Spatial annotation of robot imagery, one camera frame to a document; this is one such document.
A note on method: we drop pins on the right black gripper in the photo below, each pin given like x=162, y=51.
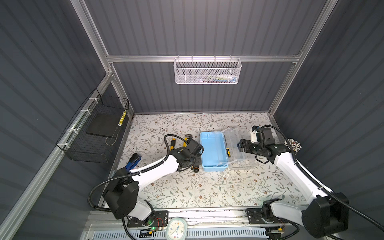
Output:
x=246, y=148

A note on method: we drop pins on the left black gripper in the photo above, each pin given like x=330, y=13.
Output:
x=198, y=159

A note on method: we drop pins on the light blue plastic tool box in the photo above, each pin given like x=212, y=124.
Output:
x=214, y=157

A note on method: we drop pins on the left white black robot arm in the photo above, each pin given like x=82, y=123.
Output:
x=122, y=191

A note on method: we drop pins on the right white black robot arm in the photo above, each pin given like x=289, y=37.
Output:
x=326, y=213

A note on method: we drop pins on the black orange screwdriver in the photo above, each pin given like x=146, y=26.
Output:
x=195, y=168

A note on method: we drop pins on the yellow pipe wrench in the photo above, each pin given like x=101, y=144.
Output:
x=187, y=139

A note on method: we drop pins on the yellow black stubby screwdriver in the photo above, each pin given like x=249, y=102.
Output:
x=173, y=144

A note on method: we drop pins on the floral table mat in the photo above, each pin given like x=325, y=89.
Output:
x=250, y=186

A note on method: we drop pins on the clear cup of markers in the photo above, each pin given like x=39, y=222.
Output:
x=296, y=146

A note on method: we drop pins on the white analog clock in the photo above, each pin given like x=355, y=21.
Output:
x=177, y=229

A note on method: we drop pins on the yellow marker in black basket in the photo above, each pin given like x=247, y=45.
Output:
x=122, y=118

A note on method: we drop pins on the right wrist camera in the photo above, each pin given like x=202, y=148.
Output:
x=256, y=134

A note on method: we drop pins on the blue handled pliers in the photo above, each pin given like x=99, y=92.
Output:
x=133, y=161

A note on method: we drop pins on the white wire mesh basket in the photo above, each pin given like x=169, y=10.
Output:
x=207, y=72

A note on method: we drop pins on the black wire wall basket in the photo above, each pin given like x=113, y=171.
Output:
x=94, y=136

